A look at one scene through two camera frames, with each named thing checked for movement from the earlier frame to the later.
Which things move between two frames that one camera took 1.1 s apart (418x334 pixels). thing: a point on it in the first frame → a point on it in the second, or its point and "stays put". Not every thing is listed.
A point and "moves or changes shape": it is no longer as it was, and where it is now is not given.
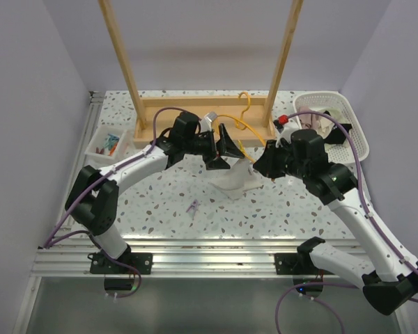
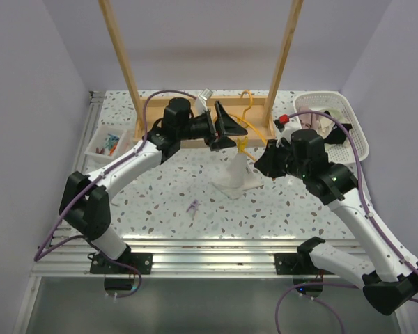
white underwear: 237,180 stays put
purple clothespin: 194,205 stays put
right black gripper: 266,164 stays put
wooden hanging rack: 251,119 stays put
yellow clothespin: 243,150 moves or changes shape
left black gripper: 224,147 → 224,126
